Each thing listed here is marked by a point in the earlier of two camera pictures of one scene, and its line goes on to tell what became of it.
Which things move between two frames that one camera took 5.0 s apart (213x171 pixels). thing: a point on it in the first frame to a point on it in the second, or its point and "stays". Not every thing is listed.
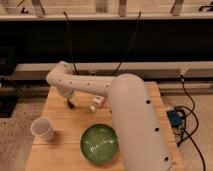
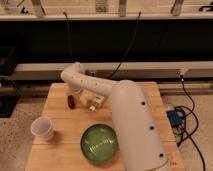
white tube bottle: (97, 101) stays
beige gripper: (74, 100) to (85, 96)
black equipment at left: (10, 90) stays
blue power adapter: (175, 117) stays
